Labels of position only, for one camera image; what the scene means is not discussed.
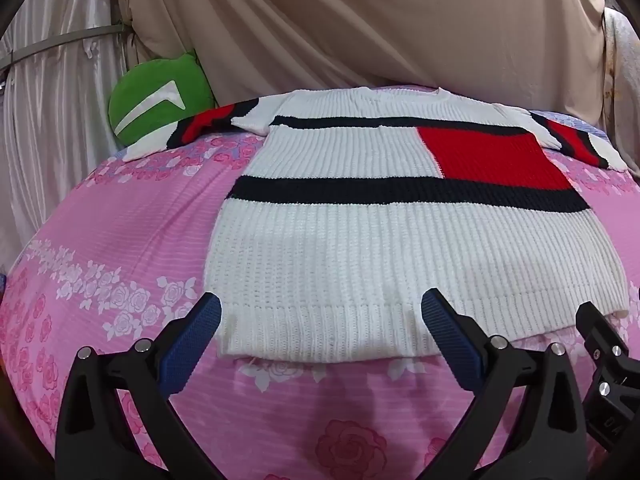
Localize white red black knit sweater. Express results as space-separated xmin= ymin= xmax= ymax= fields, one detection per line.
xmin=122 ymin=87 xmax=630 ymax=364

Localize green pillow with white mark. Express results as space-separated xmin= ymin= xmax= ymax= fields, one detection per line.
xmin=108 ymin=50 xmax=217 ymax=145

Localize beige draped cloth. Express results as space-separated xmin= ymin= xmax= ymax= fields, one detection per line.
xmin=119 ymin=0 xmax=609 ymax=127

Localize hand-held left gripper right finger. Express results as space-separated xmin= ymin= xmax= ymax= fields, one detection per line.
xmin=420 ymin=288 xmax=589 ymax=480

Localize white satin curtain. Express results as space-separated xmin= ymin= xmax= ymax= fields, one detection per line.
xmin=0 ymin=0 xmax=147 ymax=281

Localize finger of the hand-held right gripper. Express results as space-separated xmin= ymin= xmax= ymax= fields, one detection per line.
xmin=574 ymin=302 xmax=640 ymax=456

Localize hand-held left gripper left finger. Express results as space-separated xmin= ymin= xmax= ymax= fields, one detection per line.
xmin=55 ymin=292 xmax=223 ymax=480

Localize grey curtain strap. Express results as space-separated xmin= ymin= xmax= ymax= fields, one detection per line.
xmin=0 ymin=23 xmax=127 ymax=74

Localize cream floral cloth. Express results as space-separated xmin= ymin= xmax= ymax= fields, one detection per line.
xmin=599 ymin=6 xmax=640 ymax=177

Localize pink floral bedsheet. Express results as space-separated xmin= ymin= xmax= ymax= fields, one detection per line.
xmin=0 ymin=85 xmax=640 ymax=480

